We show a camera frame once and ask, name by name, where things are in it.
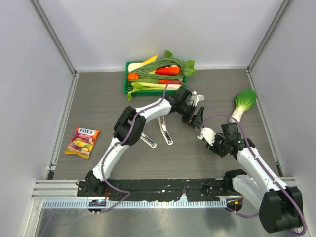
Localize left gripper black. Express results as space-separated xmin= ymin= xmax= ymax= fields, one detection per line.
xmin=177 ymin=102 xmax=203 ymax=130

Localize white stapler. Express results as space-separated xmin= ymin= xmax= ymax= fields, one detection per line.
xmin=158 ymin=116 xmax=173 ymax=146

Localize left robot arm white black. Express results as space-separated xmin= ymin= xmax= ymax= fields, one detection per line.
xmin=76 ymin=86 xmax=204 ymax=197

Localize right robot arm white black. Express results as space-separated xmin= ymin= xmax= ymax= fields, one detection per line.
xmin=199 ymin=123 xmax=307 ymax=235

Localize fake bok choy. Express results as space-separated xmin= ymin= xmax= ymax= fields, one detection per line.
xmin=229 ymin=88 xmax=257 ymax=123

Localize fake green lettuce leaf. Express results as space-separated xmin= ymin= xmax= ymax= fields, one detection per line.
xmin=164 ymin=50 xmax=197 ymax=77

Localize fake small red chili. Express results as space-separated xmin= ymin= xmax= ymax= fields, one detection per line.
xmin=158 ymin=79 xmax=182 ymax=84

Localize fake red pepper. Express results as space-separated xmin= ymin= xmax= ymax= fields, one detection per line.
xmin=155 ymin=67 xmax=181 ymax=76

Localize fake leek white green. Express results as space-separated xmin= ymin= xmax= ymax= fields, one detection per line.
xmin=126 ymin=82 xmax=181 ymax=101

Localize fake green long beans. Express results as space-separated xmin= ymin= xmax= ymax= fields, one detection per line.
xmin=130 ymin=57 xmax=185 ymax=79

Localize fake yellow corn leaf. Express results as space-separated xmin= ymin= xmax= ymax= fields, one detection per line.
xmin=141 ymin=54 xmax=158 ymax=66

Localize green plastic tray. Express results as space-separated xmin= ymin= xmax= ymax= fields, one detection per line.
xmin=123 ymin=57 xmax=195 ymax=101

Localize fake orange carrot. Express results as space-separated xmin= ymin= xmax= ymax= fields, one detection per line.
xmin=127 ymin=73 xmax=140 ymax=81

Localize colourful candy bag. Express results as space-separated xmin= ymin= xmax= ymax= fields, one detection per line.
xmin=65 ymin=127 xmax=100 ymax=159

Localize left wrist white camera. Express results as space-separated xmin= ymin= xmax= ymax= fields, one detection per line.
xmin=190 ymin=91 xmax=204 ymax=107

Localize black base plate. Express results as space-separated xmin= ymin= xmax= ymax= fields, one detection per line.
xmin=76 ymin=178 xmax=252 ymax=202

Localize slotted cable duct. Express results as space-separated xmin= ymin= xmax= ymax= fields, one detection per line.
xmin=42 ymin=198 xmax=227 ymax=209

